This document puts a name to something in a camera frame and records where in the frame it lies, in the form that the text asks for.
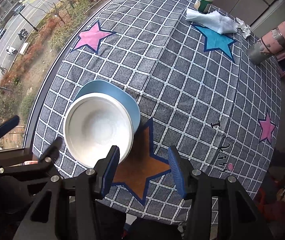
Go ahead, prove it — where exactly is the pink grey thermos bottle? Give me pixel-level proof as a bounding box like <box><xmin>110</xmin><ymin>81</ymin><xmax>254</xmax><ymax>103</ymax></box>
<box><xmin>247</xmin><ymin>21</ymin><xmax>285</xmax><ymax>65</ymax></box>

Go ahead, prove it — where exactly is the grey checked star tablecloth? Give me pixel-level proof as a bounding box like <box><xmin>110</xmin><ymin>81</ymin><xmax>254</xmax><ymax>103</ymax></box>
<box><xmin>31</xmin><ymin>0</ymin><xmax>282</xmax><ymax>225</ymax></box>

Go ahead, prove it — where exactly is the crumpled white tissue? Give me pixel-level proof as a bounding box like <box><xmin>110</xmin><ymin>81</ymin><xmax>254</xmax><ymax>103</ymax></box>
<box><xmin>236</xmin><ymin>18</ymin><xmax>251</xmax><ymax>39</ymax></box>

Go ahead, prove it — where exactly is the large white bowl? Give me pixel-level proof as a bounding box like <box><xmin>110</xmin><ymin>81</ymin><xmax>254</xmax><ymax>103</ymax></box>
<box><xmin>63</xmin><ymin>93</ymin><xmax>134</xmax><ymax>168</ymax></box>

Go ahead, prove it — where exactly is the blue square plate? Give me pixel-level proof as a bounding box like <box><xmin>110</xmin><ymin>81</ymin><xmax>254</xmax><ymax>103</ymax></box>
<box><xmin>74</xmin><ymin>80</ymin><xmax>140</xmax><ymax>133</ymax></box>

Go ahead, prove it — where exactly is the white cloth rag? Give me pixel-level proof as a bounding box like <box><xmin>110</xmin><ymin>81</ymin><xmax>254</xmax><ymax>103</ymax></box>
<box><xmin>186</xmin><ymin>9</ymin><xmax>239</xmax><ymax>34</ymax></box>

